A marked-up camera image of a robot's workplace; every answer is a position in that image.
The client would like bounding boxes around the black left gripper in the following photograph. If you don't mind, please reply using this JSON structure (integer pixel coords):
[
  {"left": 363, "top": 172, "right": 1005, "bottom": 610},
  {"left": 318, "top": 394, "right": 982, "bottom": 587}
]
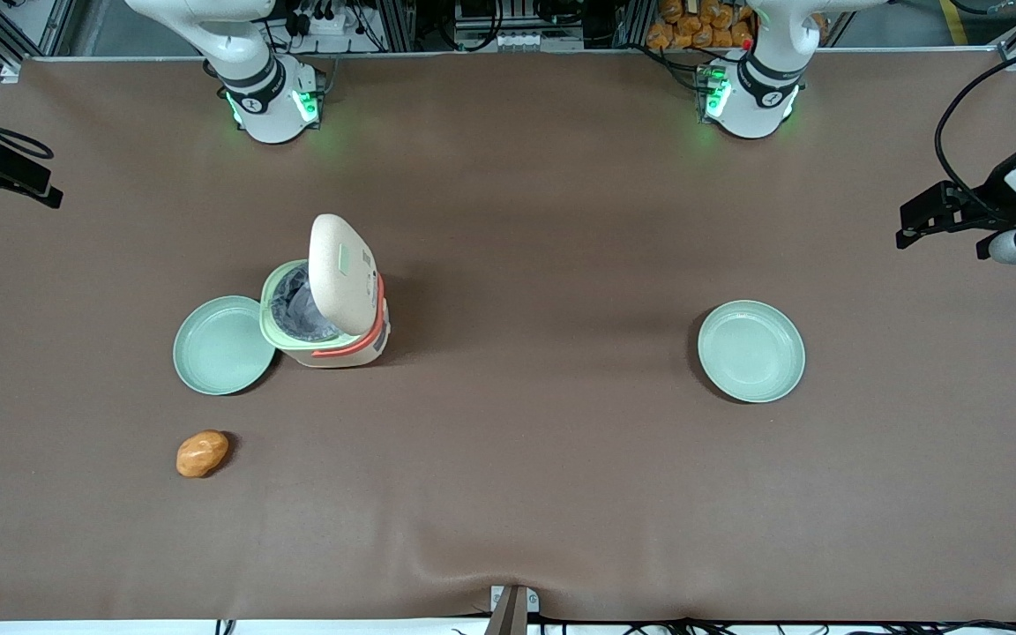
[{"left": 895, "top": 144, "right": 1016, "bottom": 250}]

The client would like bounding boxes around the pale green round plate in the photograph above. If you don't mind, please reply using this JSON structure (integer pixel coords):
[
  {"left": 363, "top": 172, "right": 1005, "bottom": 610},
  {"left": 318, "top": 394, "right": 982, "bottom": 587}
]
[
  {"left": 697, "top": 300, "right": 807, "bottom": 404},
  {"left": 173, "top": 295, "right": 279, "bottom": 396}
]

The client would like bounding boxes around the orange bread roll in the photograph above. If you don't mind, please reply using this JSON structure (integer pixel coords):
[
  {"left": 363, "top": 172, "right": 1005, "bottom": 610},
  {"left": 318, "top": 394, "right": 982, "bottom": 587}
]
[{"left": 176, "top": 430, "right": 231, "bottom": 479}]

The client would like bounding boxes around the white power strip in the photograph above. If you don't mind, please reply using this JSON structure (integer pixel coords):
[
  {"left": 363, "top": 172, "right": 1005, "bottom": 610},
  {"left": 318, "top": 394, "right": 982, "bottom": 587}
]
[{"left": 295, "top": 7, "right": 370, "bottom": 38}]

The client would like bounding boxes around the white connector block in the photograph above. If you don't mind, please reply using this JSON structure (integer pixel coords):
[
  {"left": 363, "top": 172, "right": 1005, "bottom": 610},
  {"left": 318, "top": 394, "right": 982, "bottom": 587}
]
[{"left": 494, "top": 31, "right": 585, "bottom": 52}]

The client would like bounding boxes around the brown table mat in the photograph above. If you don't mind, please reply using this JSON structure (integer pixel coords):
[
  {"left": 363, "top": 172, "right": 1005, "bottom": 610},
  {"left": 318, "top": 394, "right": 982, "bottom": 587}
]
[{"left": 0, "top": 49, "right": 1016, "bottom": 624}]

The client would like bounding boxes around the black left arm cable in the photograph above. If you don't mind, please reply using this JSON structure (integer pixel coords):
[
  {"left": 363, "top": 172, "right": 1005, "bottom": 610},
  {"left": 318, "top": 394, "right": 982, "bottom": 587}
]
[{"left": 934, "top": 42, "right": 1016, "bottom": 221}]

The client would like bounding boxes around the metal bracket at mat edge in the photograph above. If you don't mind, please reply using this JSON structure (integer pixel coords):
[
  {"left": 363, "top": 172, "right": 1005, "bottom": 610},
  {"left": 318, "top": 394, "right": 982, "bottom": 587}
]
[{"left": 483, "top": 584, "right": 541, "bottom": 635}]

